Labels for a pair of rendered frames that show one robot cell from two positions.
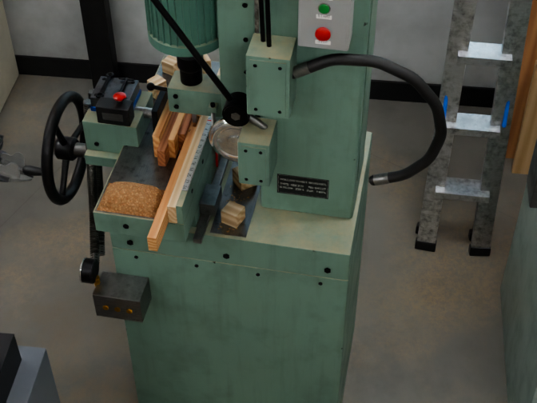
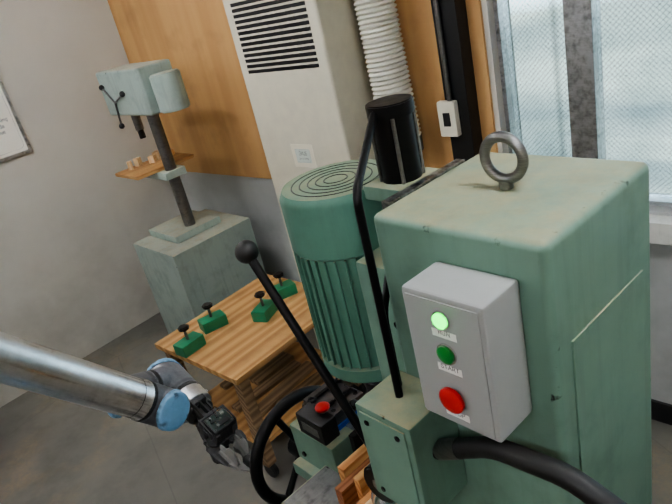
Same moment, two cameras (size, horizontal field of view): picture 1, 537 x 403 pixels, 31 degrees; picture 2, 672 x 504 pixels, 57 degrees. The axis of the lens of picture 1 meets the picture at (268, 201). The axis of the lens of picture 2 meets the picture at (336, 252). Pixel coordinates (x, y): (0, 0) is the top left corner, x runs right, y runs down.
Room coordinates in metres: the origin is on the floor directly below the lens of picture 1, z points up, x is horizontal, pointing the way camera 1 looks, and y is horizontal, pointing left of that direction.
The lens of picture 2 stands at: (1.13, -0.38, 1.78)
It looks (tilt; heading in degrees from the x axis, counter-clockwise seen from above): 24 degrees down; 41
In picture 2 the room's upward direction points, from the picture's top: 14 degrees counter-clockwise
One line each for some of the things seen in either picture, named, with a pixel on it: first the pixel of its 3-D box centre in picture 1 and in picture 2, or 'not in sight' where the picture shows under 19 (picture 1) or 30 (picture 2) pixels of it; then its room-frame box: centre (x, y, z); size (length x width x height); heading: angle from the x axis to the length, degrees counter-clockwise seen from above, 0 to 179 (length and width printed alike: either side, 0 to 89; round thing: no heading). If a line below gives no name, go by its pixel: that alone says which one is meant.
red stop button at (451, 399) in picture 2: (323, 33); (451, 400); (1.56, -0.11, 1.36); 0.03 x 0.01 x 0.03; 79
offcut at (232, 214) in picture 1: (232, 214); not in sight; (1.61, 0.08, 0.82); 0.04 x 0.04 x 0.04; 60
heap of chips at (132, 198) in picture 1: (131, 194); not in sight; (1.58, 0.31, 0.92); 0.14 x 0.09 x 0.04; 79
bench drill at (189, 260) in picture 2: not in sight; (188, 216); (2.99, 2.21, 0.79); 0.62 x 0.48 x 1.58; 80
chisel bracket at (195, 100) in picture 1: (200, 97); not in sight; (1.79, 0.16, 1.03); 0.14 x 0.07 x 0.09; 79
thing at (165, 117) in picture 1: (168, 120); (379, 449); (1.82, 0.24, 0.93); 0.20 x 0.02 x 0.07; 169
